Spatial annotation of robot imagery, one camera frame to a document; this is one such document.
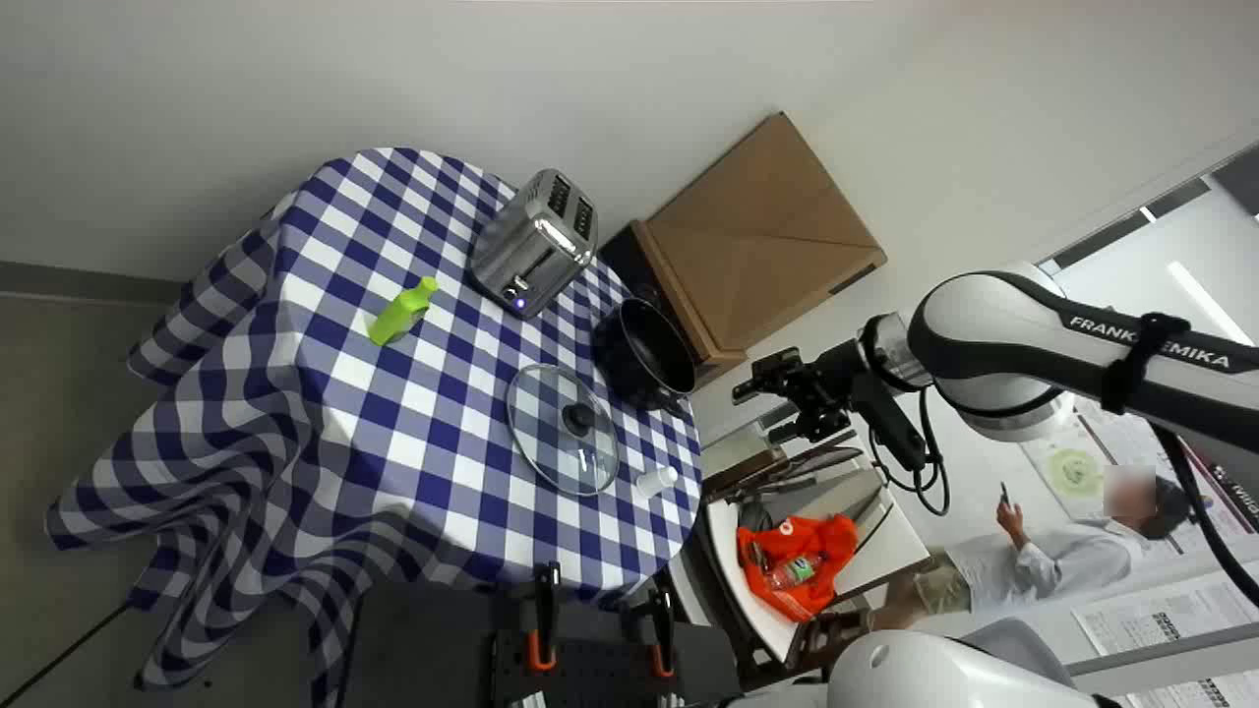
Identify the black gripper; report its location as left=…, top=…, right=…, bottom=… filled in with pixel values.
left=731, top=344, right=879, bottom=439

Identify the glass lid with black knob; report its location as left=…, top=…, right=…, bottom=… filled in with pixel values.
left=506, top=367, right=622, bottom=500

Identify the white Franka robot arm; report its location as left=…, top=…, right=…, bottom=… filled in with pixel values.
left=731, top=270, right=1259, bottom=467

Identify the black pot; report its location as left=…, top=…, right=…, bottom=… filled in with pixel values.
left=589, top=300, right=698, bottom=409

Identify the brown cardboard box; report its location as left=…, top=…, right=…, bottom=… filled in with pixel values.
left=632, top=116, right=884, bottom=372

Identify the white tray with tools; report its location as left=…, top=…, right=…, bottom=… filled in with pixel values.
left=699, top=438, right=927, bottom=661

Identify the white round object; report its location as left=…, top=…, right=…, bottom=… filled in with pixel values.
left=632, top=467, right=681, bottom=504

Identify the black orange clamp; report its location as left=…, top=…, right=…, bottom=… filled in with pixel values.
left=651, top=586, right=676, bottom=682
left=526, top=561, right=558, bottom=673

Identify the silver toaster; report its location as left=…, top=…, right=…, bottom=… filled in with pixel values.
left=467, top=171, right=598, bottom=317

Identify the person in white shirt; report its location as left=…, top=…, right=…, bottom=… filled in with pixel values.
left=944, top=477, right=1188, bottom=611

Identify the green plastic toy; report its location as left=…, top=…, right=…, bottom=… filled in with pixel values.
left=369, top=274, right=440, bottom=348

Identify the blue white checkered tablecloth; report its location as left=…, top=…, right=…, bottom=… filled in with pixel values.
left=49, top=146, right=699, bottom=708

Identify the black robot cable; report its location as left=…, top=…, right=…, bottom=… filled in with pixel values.
left=863, top=386, right=955, bottom=521

